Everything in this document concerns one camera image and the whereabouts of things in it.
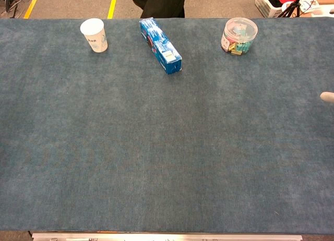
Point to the blue felt table cloth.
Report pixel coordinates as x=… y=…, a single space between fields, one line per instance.
x=167 y=126

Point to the blue cookie box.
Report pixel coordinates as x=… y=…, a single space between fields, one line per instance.
x=160 y=46

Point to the clear jar of binder clips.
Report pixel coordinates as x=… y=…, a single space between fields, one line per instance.
x=239 y=35

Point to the white paper cup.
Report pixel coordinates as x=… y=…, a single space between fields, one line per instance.
x=94 y=35

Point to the person in black trousers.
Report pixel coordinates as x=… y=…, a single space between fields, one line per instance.
x=159 y=3

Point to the yellow floor tape strip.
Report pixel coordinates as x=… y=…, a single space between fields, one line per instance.
x=32 y=4
x=112 y=6

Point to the white plastic laundry basket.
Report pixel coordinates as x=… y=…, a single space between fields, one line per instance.
x=271 y=3

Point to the black tripod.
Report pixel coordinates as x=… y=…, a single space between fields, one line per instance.
x=293 y=5

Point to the white blue printed package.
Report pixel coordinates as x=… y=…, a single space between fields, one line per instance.
x=309 y=4

